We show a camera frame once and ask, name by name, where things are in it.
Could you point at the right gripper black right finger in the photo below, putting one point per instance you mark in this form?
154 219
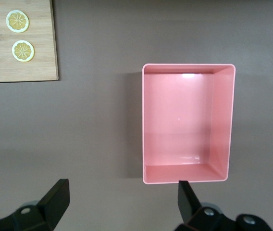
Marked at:
189 209

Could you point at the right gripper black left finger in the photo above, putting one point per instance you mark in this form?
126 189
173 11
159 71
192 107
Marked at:
50 211

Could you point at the pink plastic bin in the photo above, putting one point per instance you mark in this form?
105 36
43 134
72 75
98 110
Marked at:
175 125

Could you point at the bamboo cutting board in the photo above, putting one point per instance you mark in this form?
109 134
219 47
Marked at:
40 72

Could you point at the yellow lemon slice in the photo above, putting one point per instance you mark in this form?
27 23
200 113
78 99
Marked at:
23 51
17 21

